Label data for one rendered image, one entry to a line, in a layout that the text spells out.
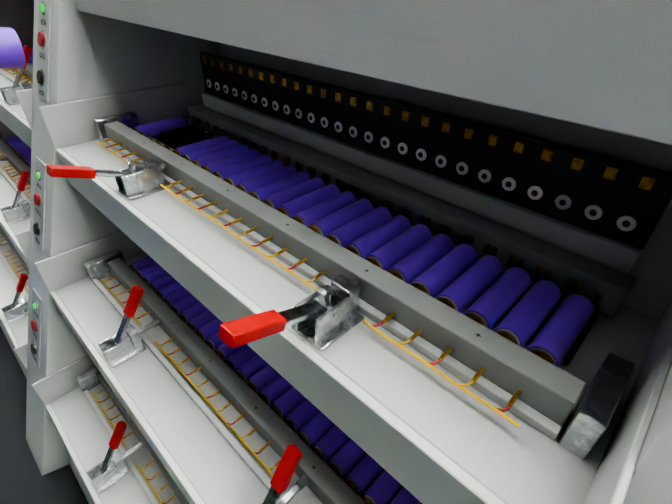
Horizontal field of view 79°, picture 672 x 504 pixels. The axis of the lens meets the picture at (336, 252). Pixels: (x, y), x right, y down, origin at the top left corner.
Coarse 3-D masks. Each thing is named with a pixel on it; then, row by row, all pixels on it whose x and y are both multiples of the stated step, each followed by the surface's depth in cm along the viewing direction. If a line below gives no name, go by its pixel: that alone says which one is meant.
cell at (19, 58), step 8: (0, 32) 20; (8, 32) 20; (0, 40) 20; (8, 40) 20; (16, 40) 20; (0, 48) 20; (8, 48) 20; (16, 48) 20; (0, 56) 20; (8, 56) 20; (16, 56) 20; (24, 56) 20; (0, 64) 20; (8, 64) 20; (16, 64) 20; (24, 64) 21
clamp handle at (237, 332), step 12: (324, 300) 24; (264, 312) 22; (276, 312) 22; (288, 312) 23; (300, 312) 23; (312, 312) 24; (324, 312) 25; (228, 324) 20; (240, 324) 20; (252, 324) 21; (264, 324) 21; (276, 324) 21; (288, 324) 22; (228, 336) 20; (240, 336) 20; (252, 336) 20; (264, 336) 21
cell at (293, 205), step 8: (312, 192) 37; (320, 192) 37; (328, 192) 38; (336, 192) 38; (296, 200) 36; (304, 200) 36; (312, 200) 37; (320, 200) 37; (288, 208) 35; (296, 208) 35; (304, 208) 36; (288, 216) 35
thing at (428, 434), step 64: (64, 128) 49; (448, 192) 35; (192, 256) 32; (256, 256) 32; (640, 320) 27; (320, 384) 25; (384, 384) 23; (448, 384) 23; (640, 384) 21; (384, 448) 22; (448, 448) 20; (512, 448) 20; (576, 448) 19; (640, 448) 15
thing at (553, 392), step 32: (128, 128) 49; (160, 160) 42; (224, 192) 36; (256, 224) 34; (288, 224) 32; (320, 256) 29; (352, 256) 29; (384, 288) 26; (416, 288) 26; (384, 320) 25; (416, 320) 25; (448, 320) 24; (448, 352) 23; (480, 352) 22; (512, 352) 22; (512, 384) 21; (544, 384) 20; (576, 384) 20
